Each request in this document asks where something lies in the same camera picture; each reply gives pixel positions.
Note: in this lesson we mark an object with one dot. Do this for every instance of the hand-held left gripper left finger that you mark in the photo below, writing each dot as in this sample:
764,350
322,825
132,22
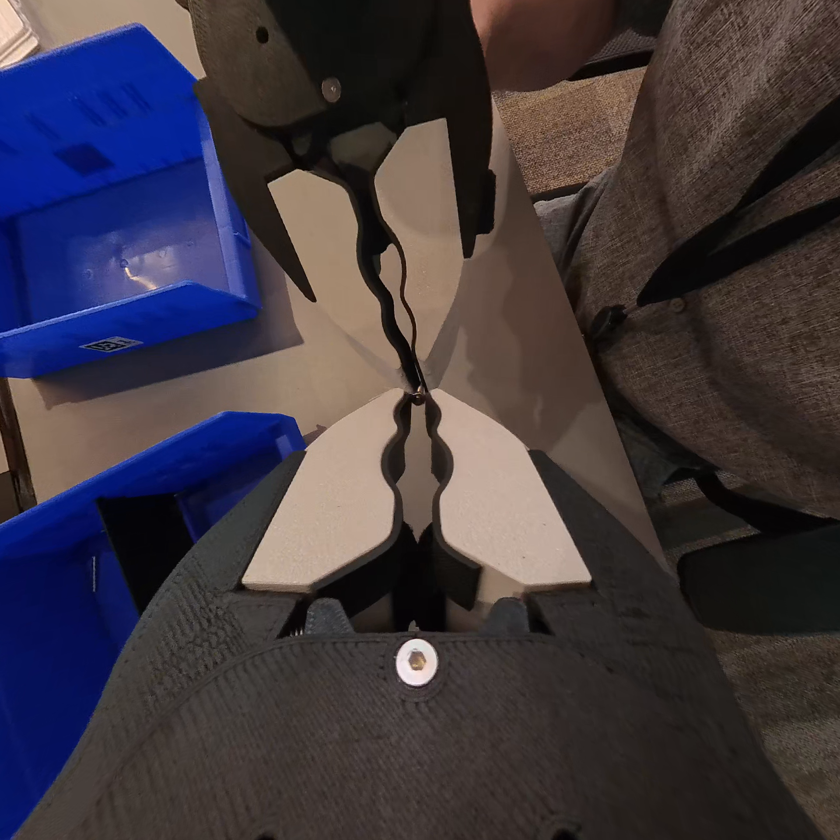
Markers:
328,512

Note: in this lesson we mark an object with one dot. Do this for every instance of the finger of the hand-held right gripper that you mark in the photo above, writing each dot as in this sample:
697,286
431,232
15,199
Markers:
430,216
328,249

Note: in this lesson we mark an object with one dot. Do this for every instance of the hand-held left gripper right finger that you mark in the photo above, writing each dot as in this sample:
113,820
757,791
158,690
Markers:
512,518

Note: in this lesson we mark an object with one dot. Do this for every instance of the blue plastic bin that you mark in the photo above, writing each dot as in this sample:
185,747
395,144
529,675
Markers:
131,321

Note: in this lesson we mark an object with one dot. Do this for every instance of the blue bin with black divider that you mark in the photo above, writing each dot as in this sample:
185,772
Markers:
39,656

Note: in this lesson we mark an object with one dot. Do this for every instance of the person's right forearm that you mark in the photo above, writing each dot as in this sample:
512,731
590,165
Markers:
538,39

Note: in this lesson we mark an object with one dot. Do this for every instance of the black bin divider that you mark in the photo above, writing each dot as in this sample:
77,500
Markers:
141,551

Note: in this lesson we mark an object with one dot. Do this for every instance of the person's grey shirt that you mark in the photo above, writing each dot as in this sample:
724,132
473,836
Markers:
722,394

